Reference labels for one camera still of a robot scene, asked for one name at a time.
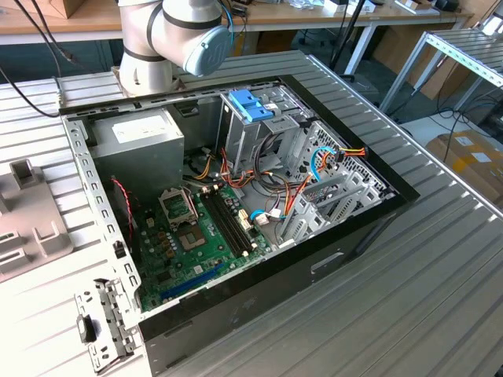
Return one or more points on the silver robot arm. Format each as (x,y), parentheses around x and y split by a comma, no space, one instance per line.
(173,27)

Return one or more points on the grey parts rack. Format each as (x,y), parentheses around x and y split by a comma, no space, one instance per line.
(27,212)

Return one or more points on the blue expansion slot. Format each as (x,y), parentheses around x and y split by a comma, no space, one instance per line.
(192,280)

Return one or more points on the small cardboard box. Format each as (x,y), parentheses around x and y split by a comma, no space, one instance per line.
(64,6)

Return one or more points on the thin locking lever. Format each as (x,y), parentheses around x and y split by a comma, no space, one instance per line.
(192,206)

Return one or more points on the blue drive cage bracket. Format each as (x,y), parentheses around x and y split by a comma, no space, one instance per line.
(251,112)

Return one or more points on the metal drive cage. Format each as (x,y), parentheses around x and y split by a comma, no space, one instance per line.
(243,145)

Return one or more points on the CPU socket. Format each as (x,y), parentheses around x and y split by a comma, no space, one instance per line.
(191,240)

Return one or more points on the grey power supply unit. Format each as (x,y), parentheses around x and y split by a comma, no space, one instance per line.
(137,157)

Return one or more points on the large flat cardboard sheet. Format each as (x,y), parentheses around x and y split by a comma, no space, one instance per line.
(393,47)

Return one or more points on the labelled cardboard box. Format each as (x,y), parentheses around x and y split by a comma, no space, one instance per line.
(452,153)

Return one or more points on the green motherboard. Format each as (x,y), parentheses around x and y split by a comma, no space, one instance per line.
(184,263)

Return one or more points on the metal disk bay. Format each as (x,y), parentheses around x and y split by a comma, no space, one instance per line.
(310,224)

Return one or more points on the metal expansion card latch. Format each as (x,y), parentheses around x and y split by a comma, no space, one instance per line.
(114,314)

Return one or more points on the metal slatted shelf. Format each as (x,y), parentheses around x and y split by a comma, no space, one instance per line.
(463,43)

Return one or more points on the wooden desk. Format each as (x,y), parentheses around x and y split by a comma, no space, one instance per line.
(294,15)

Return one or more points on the black open PC case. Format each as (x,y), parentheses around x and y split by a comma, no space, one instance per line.
(275,290)

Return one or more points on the black RAM slot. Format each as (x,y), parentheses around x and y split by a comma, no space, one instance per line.
(236,224)
(226,224)
(221,224)
(231,224)

